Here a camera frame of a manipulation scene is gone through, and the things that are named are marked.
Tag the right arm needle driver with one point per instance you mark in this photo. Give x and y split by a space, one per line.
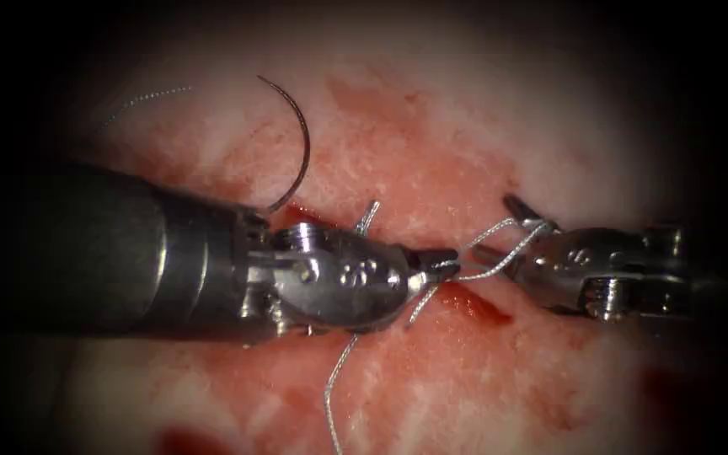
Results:
579 272

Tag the left arm needle driver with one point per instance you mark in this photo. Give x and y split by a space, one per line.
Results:
339 284

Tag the dark left arm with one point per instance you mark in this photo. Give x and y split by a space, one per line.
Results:
98 253

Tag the left arm needle driver jaw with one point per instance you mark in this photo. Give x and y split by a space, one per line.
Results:
436 260
424 282

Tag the curved steel needle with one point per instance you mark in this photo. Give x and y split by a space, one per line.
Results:
307 148

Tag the right arm needle driver jaw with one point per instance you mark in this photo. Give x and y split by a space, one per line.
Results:
525 215
497 258

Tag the blue thread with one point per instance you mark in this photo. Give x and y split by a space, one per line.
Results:
332 385

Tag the tissue pad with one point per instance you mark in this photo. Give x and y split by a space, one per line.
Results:
402 126

